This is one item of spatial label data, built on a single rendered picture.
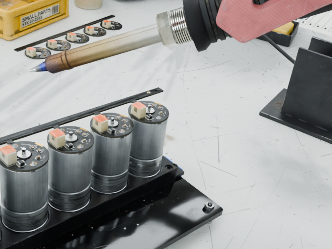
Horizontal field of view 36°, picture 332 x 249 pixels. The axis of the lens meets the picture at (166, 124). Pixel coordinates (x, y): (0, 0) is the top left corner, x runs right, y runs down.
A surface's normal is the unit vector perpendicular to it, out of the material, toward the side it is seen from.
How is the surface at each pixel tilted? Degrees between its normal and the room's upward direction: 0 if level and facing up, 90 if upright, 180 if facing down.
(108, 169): 90
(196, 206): 0
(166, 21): 39
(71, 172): 90
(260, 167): 0
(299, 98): 90
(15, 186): 90
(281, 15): 99
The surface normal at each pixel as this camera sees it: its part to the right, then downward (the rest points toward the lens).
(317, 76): -0.53, 0.39
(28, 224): 0.34, 0.54
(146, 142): 0.09, 0.54
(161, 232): 0.13, -0.84
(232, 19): -0.14, 0.64
